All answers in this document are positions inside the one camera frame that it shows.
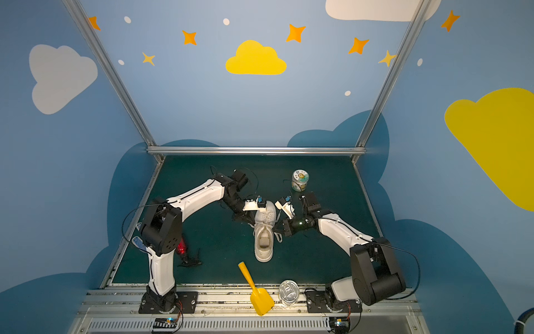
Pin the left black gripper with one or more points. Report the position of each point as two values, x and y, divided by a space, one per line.
247 215

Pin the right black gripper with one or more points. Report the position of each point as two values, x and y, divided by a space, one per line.
287 225

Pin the white sneaker shoe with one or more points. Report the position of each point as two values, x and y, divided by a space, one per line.
264 222

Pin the white shoelace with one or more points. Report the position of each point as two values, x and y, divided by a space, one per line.
277 235

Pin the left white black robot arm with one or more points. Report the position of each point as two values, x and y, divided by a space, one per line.
160 233

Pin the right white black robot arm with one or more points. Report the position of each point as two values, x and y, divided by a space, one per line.
375 271

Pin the green white tin can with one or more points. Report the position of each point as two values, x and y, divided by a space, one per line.
300 179

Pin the yellow plastic toy shovel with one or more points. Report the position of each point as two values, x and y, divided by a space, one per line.
261 300

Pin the right small circuit board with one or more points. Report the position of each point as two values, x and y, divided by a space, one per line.
338 325

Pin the small circuit board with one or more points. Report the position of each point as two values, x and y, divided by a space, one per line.
164 325
338 325

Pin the left small circuit board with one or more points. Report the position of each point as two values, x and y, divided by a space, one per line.
164 325

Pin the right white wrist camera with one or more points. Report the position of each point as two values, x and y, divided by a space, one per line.
284 204

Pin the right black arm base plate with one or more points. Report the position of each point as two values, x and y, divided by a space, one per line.
325 302

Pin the aluminium frame back rail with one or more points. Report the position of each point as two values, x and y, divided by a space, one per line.
292 151

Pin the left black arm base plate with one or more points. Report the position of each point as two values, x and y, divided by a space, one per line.
171 303

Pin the aluminium front rail base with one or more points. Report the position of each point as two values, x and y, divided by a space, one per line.
227 309

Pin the aluminium frame left post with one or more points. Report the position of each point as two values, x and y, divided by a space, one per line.
82 22

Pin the aluminium frame post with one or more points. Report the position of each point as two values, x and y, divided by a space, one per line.
406 46
82 22

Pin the aluminium frame right post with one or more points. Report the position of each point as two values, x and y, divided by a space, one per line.
406 46

